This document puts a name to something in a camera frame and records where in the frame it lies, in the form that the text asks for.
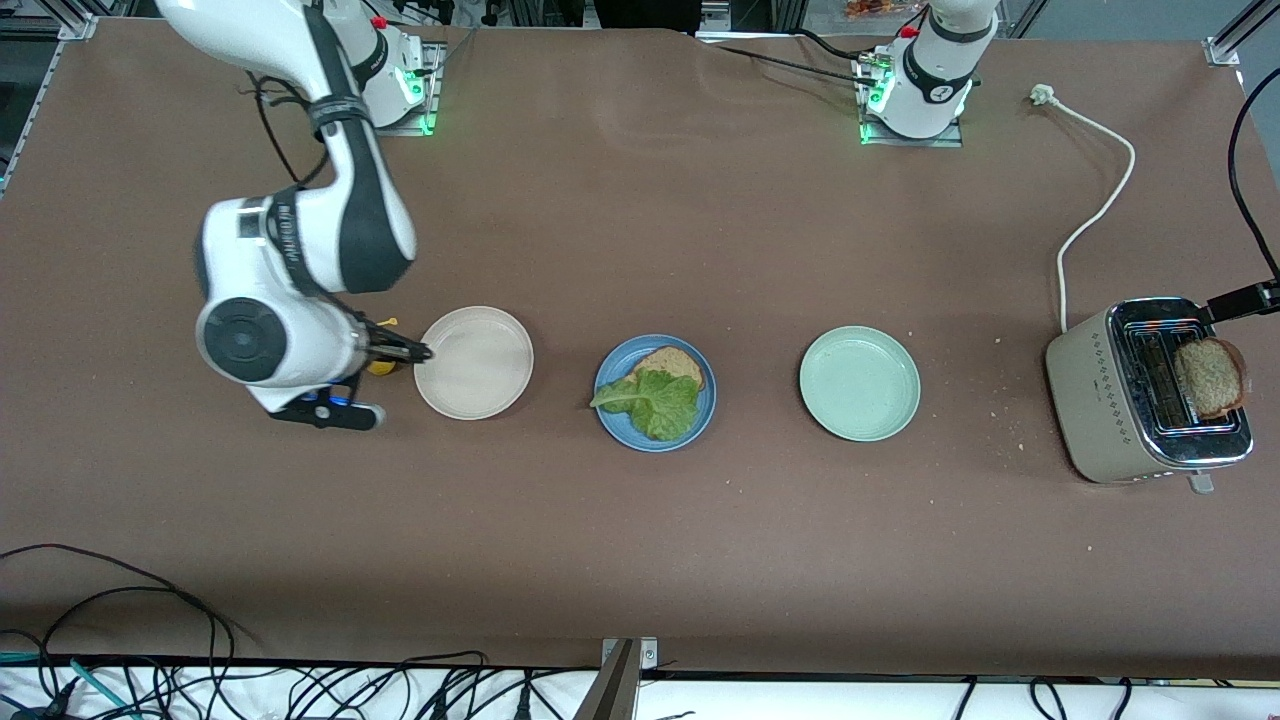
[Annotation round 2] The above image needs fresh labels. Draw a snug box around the yellow squeeze bottle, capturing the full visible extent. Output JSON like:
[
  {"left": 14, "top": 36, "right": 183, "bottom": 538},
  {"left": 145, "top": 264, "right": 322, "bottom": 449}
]
[{"left": 366, "top": 317, "right": 399, "bottom": 377}]

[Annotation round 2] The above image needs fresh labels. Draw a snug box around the toasted brown bread slice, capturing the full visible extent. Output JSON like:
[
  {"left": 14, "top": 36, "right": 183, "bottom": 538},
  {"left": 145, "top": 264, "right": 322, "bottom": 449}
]
[
  {"left": 632, "top": 346, "right": 706, "bottom": 393},
  {"left": 1172, "top": 337, "right": 1251, "bottom": 419}
]

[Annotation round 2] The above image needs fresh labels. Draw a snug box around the green lettuce leaf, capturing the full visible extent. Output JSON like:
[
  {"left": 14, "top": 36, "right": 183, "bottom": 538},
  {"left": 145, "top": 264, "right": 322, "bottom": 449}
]
[{"left": 590, "top": 368, "right": 701, "bottom": 443}]

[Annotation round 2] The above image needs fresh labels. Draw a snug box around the beige round plate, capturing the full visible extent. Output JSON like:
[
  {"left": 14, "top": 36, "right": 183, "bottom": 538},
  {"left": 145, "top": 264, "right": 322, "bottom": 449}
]
[{"left": 413, "top": 306, "right": 535, "bottom": 421}]

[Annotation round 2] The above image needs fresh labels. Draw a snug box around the blue round plate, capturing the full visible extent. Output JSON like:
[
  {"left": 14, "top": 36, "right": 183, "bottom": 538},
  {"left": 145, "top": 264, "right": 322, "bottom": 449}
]
[{"left": 594, "top": 334, "right": 718, "bottom": 453}]

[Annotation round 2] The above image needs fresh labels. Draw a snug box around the pale green round plate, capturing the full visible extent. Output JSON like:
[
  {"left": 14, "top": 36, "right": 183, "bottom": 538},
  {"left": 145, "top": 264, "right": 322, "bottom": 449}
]
[{"left": 799, "top": 326, "right": 922, "bottom": 443}]

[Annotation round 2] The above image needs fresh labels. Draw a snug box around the beige chrome toaster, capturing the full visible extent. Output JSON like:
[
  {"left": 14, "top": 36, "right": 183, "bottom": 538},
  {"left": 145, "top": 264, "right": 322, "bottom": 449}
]
[{"left": 1045, "top": 296, "right": 1256, "bottom": 496}]

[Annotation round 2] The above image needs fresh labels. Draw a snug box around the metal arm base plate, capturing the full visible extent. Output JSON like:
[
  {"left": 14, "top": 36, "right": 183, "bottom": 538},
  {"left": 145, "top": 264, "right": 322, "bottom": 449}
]
[
  {"left": 375, "top": 40, "right": 443, "bottom": 137},
  {"left": 855, "top": 55, "right": 966, "bottom": 148}
]

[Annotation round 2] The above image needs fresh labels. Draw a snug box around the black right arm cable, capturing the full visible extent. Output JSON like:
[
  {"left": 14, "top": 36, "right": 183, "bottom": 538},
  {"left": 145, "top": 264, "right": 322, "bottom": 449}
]
[{"left": 245, "top": 75, "right": 341, "bottom": 196}]

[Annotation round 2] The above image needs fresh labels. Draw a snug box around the aluminium frame profile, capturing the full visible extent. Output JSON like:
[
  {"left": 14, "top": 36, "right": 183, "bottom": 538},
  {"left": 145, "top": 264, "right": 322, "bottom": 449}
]
[
  {"left": 1205, "top": 0, "right": 1280, "bottom": 69},
  {"left": 20, "top": 0, "right": 96, "bottom": 151}
]

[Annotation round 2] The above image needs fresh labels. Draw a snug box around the white toaster power cord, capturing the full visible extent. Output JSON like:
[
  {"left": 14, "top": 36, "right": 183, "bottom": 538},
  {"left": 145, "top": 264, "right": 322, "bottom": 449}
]
[{"left": 1030, "top": 84, "right": 1137, "bottom": 333}]

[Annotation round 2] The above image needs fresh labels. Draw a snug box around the short black cable loop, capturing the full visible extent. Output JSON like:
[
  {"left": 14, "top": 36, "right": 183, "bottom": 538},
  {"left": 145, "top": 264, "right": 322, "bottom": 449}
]
[{"left": 38, "top": 586, "right": 221, "bottom": 666}]

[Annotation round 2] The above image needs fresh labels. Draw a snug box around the long black cable loop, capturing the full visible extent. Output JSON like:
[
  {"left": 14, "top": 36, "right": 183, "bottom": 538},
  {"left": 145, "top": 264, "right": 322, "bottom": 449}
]
[{"left": 0, "top": 544, "right": 236, "bottom": 666}]

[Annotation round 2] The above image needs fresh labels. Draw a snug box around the metal table edge bracket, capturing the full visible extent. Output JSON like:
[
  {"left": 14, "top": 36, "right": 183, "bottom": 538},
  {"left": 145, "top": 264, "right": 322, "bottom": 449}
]
[{"left": 600, "top": 637, "right": 659, "bottom": 720}]

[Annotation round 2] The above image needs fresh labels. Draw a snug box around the teal cable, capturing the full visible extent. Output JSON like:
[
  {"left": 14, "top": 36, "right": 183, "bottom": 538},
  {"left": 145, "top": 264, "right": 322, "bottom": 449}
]
[{"left": 0, "top": 652, "right": 136, "bottom": 719}]

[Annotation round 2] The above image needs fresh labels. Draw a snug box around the black arm base cable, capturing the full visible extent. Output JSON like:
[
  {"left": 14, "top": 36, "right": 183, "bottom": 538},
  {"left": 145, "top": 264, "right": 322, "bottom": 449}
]
[{"left": 715, "top": 28, "right": 886, "bottom": 87}]

